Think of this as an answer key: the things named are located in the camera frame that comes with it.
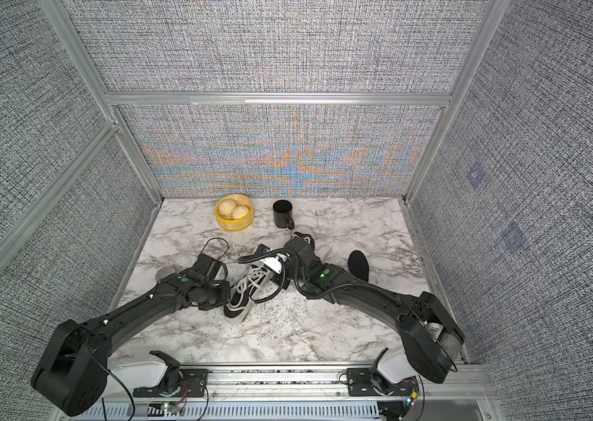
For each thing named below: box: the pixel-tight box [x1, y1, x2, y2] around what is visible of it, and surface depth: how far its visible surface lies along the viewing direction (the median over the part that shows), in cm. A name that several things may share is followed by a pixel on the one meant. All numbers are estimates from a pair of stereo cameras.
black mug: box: [272, 199, 295, 230], surface depth 108 cm
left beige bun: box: [218, 199, 236, 216], surface depth 112 cm
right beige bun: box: [230, 205, 251, 220], surface depth 109 cm
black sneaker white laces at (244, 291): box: [223, 264, 273, 323], surface depth 83 cm
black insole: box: [348, 249, 370, 283], surface depth 102 cm
